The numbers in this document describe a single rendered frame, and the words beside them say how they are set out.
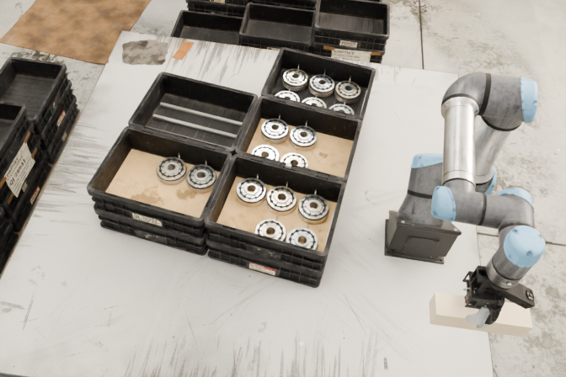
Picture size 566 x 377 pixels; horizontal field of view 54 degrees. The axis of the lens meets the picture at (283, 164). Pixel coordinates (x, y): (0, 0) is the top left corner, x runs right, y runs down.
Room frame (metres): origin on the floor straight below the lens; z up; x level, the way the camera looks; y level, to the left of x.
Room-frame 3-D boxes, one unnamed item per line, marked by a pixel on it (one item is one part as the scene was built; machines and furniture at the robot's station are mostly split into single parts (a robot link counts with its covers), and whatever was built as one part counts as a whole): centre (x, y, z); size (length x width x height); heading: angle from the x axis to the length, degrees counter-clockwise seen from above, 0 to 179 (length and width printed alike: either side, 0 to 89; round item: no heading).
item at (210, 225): (1.02, 0.01, 0.92); 0.40 x 0.30 x 0.02; 79
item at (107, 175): (1.10, 0.40, 0.87); 0.40 x 0.30 x 0.11; 79
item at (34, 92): (1.85, 1.29, 0.31); 0.40 x 0.30 x 0.34; 177
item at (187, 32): (2.56, 0.50, 0.26); 0.40 x 0.30 x 0.23; 88
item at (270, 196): (1.08, -0.01, 0.86); 0.10 x 0.10 x 0.01
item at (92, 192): (1.10, 0.40, 0.92); 0.40 x 0.30 x 0.02; 79
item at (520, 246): (0.63, -0.52, 1.39); 0.09 x 0.08 x 0.11; 172
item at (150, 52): (1.93, 0.69, 0.71); 0.22 x 0.19 x 0.01; 87
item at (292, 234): (0.92, -0.09, 0.86); 0.10 x 0.10 x 0.01
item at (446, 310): (0.63, -0.54, 1.08); 0.24 x 0.06 x 0.06; 88
